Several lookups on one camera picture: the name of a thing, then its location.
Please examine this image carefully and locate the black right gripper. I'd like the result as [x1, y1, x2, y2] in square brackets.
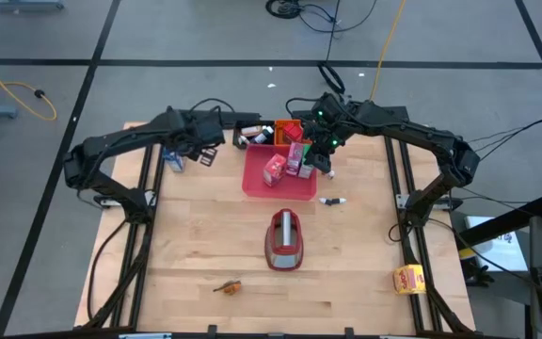
[304, 91, 355, 174]

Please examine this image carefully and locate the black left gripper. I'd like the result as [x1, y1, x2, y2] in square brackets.
[176, 112, 227, 169]

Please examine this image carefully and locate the pink mini cereal box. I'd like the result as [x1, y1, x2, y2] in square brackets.
[286, 140, 306, 177]

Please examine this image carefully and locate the blue mini cereal box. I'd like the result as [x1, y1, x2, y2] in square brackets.
[162, 148, 188, 174]

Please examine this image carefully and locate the red mini cereal box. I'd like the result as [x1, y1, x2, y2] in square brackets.
[262, 153, 288, 188]

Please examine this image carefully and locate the yellow mini cereal box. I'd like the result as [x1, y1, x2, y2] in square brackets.
[391, 263, 427, 297]

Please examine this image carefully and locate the pink plastic bin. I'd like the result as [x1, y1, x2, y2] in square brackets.
[241, 142, 320, 202]

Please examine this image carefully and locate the black plastic bin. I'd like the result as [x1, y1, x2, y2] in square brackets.
[232, 120, 276, 150]

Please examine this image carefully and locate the orange plastic bin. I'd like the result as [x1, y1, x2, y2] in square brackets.
[273, 118, 317, 146]

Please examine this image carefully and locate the black perforated panel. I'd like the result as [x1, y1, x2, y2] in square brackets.
[291, 105, 411, 127]

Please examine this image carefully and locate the black flat panel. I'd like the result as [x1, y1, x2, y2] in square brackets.
[223, 109, 263, 124]

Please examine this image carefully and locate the black clamp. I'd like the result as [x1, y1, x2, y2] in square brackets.
[462, 257, 494, 288]

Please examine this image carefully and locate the black metal beam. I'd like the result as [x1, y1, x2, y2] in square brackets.
[456, 194, 542, 249]

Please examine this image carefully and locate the white paper sheet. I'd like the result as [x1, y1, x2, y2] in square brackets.
[464, 215, 529, 273]

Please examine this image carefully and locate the looped black floor cable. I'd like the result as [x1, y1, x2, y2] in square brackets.
[317, 0, 353, 105]

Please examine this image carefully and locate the yellow hanging cord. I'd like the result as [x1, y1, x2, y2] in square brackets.
[365, 0, 407, 108]

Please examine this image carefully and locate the coiled black floor cable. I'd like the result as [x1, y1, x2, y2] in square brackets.
[264, 0, 380, 34]

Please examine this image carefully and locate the black aluminium table frame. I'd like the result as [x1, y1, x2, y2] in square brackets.
[76, 120, 477, 339]

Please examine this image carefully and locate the yellow floor cable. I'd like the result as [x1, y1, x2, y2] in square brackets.
[0, 49, 58, 121]

